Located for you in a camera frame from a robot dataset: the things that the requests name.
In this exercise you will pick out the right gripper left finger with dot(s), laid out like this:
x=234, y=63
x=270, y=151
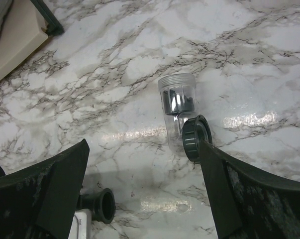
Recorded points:
x=39, y=201

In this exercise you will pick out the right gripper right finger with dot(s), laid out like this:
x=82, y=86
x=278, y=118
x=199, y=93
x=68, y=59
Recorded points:
x=248, y=202

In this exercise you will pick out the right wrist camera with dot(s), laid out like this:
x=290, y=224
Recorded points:
x=81, y=225

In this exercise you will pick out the beige black shelf rack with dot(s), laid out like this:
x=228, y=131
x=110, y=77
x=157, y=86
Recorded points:
x=27, y=25

